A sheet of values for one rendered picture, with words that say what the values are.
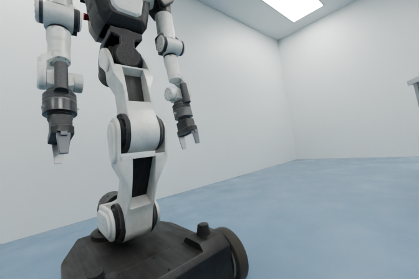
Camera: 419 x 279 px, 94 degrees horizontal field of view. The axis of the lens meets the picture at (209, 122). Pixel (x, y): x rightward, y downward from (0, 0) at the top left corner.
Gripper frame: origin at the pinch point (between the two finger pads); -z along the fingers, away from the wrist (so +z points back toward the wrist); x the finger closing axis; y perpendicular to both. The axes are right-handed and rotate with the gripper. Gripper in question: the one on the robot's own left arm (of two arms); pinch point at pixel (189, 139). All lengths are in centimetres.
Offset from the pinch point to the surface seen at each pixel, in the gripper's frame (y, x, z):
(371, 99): 394, 32, 28
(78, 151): -19, -139, 30
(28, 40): -49, -124, 129
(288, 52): 403, -69, 195
